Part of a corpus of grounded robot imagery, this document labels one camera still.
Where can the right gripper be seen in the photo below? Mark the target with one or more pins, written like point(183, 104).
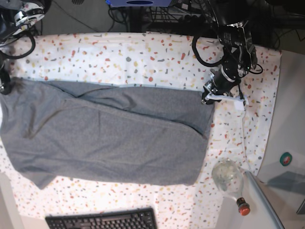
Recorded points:
point(5, 83)

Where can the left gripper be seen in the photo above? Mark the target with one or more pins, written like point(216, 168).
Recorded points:
point(218, 84)

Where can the grey t-shirt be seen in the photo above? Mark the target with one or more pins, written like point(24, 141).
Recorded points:
point(142, 135)

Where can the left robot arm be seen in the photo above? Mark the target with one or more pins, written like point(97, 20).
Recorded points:
point(230, 23)

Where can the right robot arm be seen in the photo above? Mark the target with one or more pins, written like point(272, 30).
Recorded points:
point(17, 17)

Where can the clear bottle with red cap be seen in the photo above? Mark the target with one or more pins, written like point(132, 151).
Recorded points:
point(229, 180)

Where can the green tape roll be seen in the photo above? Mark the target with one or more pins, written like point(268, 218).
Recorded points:
point(286, 159)

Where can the terrazzo pattern tablecloth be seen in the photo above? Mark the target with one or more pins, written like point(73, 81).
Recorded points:
point(147, 59)

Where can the black keyboard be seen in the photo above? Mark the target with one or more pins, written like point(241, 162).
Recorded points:
point(143, 218)

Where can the grey metal bar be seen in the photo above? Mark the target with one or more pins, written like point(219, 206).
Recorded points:
point(262, 212)

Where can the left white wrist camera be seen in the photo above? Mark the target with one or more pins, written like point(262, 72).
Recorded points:
point(239, 104)

